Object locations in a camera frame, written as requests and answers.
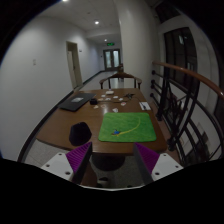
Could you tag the wooden armchair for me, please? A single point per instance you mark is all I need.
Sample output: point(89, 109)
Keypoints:
point(120, 75)

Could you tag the black closed laptop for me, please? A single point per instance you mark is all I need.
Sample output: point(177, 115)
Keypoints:
point(76, 101)

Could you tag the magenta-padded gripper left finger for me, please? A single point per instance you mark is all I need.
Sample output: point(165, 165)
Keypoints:
point(60, 163)

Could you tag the glass double door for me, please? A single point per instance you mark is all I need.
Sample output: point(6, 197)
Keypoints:
point(111, 60)

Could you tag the green exit sign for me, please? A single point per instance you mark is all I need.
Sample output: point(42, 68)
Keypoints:
point(110, 43)

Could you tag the recessed ceiling lights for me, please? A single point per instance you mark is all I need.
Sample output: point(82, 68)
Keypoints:
point(96, 22)

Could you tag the black railing with wooden handrail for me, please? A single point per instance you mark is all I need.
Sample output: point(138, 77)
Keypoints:
point(186, 74)

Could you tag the black pen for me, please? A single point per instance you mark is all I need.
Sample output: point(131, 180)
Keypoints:
point(143, 106)

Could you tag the dark transom window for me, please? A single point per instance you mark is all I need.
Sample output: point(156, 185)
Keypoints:
point(166, 12)

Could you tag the white notepad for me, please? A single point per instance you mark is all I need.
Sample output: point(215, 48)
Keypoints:
point(146, 106)

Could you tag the green printed mouse pad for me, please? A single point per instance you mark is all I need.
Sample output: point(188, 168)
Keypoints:
point(128, 128)

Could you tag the small pale token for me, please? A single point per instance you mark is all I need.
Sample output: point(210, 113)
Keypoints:
point(104, 106)
point(115, 110)
point(100, 99)
point(123, 103)
point(121, 99)
point(108, 99)
point(96, 107)
point(115, 97)

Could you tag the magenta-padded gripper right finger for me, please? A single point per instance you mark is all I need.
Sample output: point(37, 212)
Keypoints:
point(163, 165)

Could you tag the small white box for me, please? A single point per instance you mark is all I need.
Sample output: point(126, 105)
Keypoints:
point(109, 92)

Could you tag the open side doorway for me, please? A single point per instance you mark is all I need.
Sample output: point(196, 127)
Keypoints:
point(74, 65)

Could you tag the black computer mouse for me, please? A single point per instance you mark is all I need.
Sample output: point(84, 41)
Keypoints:
point(80, 134)

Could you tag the dark framed window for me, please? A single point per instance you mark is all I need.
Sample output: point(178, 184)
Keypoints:
point(180, 55)

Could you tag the small black box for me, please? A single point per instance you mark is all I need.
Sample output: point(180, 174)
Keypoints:
point(93, 101)

